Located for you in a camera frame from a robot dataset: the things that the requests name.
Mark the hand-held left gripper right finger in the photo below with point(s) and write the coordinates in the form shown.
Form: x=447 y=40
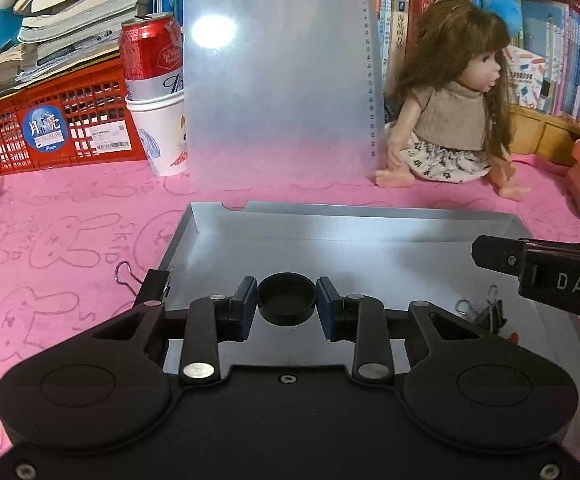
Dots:
x=326 y=310

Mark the black binder clip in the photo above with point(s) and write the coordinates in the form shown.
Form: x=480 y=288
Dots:
x=492 y=315
x=145 y=282

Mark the pink rabbit print cloth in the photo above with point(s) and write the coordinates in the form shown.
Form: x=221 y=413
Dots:
x=70 y=200

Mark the colourful printed carton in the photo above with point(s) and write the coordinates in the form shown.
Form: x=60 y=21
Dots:
x=527 y=77

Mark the small red plastic piece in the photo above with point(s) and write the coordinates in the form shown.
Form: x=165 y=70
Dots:
x=513 y=338

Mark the white paper cup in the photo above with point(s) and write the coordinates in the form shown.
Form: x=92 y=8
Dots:
x=160 y=135

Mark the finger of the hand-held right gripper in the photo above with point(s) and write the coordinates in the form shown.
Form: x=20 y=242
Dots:
x=499 y=255

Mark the shallow grey cardboard box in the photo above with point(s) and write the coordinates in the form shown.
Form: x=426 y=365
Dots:
x=369 y=255

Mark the row of shelved books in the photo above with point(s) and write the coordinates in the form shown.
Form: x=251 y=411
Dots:
x=559 y=50

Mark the red drink can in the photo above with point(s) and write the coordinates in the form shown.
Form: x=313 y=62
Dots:
x=152 y=55

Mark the long haired doll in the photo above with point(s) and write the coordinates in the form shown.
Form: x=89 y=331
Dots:
x=449 y=115

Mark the stack of worn books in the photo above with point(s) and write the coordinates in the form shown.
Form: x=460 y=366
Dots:
x=70 y=10

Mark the red plastic basket with sticker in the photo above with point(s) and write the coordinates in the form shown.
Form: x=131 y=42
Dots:
x=55 y=130

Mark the large blue plush toy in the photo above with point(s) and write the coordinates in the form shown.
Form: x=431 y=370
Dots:
x=504 y=10

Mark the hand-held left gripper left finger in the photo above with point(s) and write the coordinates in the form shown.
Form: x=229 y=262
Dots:
x=245 y=305

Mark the black round lid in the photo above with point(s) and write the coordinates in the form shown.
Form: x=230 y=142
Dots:
x=286 y=297

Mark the wooden shelf box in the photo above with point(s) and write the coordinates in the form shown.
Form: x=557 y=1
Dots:
x=549 y=135

